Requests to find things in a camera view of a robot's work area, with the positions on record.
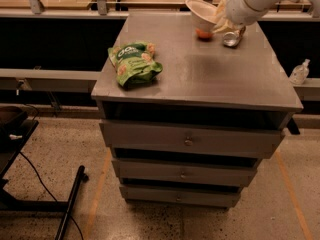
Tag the green rice chip bag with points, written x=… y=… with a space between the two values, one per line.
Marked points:
x=134 y=63

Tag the grey drawer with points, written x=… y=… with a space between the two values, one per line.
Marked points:
x=129 y=192
x=183 y=173
x=191 y=139

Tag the middle grey drawer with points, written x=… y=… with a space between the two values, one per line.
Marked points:
x=183 y=173

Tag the top grey drawer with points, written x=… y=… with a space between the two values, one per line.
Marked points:
x=191 y=139

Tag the orange fruit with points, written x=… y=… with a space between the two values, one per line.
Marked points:
x=203 y=35

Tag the white paper bowl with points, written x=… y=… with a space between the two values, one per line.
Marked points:
x=202 y=14

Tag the bottom grey drawer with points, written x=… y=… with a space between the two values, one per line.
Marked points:
x=129 y=192

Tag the metal drink can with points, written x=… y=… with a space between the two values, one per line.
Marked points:
x=232 y=38

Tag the wrapped gripper body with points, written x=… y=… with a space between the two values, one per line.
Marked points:
x=240 y=8

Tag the grey drawer cabinet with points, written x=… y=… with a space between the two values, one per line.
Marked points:
x=201 y=84

